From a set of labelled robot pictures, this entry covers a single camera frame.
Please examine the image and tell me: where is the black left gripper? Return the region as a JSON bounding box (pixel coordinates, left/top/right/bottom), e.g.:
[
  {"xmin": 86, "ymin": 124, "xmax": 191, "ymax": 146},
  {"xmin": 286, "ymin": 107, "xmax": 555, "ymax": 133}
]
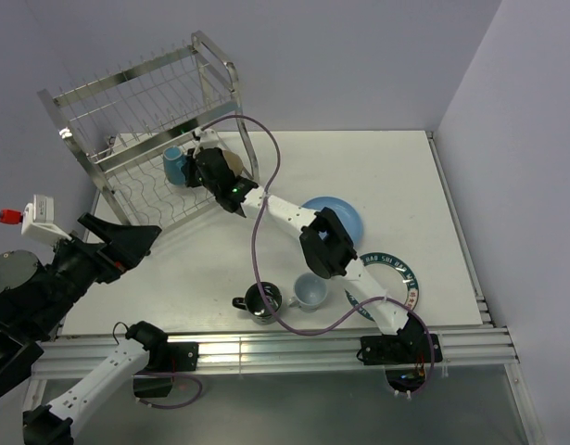
[{"xmin": 29, "ymin": 210, "xmax": 161, "ymax": 334}]

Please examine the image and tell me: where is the black bowl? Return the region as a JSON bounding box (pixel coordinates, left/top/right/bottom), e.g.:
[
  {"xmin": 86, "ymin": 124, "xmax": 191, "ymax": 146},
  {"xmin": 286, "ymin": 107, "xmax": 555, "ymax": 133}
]
[{"xmin": 222, "ymin": 150, "xmax": 244, "ymax": 177}]

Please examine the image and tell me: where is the white mug blue handle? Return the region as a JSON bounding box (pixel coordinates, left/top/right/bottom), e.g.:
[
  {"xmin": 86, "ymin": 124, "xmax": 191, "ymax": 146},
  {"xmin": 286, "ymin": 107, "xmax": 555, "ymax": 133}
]
[{"xmin": 162, "ymin": 146, "xmax": 188, "ymax": 185}]

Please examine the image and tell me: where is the light blue plate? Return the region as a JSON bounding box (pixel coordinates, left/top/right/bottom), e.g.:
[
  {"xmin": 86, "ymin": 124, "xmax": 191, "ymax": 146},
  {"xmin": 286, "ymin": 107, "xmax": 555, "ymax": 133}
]
[{"xmin": 302, "ymin": 197, "xmax": 364, "ymax": 249}]

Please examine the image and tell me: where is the black mug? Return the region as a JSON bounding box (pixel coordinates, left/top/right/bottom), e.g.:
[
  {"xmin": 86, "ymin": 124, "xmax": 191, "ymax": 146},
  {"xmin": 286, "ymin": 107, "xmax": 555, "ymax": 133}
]
[{"xmin": 232, "ymin": 281, "xmax": 283, "ymax": 324}]

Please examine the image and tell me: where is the light grey cup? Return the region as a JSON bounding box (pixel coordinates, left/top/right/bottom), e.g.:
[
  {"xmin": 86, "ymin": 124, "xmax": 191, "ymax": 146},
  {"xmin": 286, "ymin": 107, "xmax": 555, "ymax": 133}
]
[{"xmin": 288, "ymin": 273, "xmax": 328, "ymax": 312}]

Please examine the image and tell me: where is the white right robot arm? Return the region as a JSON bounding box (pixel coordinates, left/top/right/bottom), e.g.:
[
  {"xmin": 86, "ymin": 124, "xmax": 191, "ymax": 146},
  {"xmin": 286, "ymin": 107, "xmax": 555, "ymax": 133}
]
[{"xmin": 183, "ymin": 147, "xmax": 441, "ymax": 364}]

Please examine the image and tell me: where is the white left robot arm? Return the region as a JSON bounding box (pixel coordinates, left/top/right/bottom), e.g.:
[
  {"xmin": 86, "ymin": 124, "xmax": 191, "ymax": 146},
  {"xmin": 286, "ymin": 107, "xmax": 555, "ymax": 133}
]
[{"xmin": 0, "ymin": 206, "xmax": 203, "ymax": 444}]

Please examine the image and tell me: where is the stainless steel dish rack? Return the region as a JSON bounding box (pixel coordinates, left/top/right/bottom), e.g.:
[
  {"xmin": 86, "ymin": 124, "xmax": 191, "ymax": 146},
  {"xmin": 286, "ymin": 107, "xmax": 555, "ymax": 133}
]
[{"xmin": 38, "ymin": 31, "xmax": 260, "ymax": 232}]

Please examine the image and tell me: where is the white plate green rim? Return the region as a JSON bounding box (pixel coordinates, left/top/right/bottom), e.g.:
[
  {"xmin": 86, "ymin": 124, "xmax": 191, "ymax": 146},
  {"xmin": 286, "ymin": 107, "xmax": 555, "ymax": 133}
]
[{"xmin": 341, "ymin": 252, "xmax": 420, "ymax": 327}]

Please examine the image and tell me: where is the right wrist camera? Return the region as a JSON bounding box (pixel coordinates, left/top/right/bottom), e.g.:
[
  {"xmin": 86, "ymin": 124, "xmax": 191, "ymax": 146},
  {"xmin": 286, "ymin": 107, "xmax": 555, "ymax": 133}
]
[{"xmin": 192, "ymin": 129, "xmax": 220, "ymax": 149}]

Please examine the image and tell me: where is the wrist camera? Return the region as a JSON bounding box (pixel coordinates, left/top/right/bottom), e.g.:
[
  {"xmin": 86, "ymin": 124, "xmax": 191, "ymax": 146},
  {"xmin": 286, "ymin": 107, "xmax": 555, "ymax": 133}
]
[
  {"xmin": 0, "ymin": 195, "xmax": 71, "ymax": 247},
  {"xmin": 192, "ymin": 129, "xmax": 220, "ymax": 149}
]

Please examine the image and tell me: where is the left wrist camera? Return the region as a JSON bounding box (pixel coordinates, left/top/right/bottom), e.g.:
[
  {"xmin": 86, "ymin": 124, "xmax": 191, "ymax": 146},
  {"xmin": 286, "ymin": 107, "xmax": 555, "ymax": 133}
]
[{"xmin": 0, "ymin": 195, "xmax": 71, "ymax": 247}]

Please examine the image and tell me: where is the aluminium mounting rail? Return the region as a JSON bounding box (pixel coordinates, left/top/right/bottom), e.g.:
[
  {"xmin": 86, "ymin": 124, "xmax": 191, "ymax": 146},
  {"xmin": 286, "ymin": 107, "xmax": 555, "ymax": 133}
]
[{"xmin": 32, "ymin": 325, "xmax": 519, "ymax": 380}]

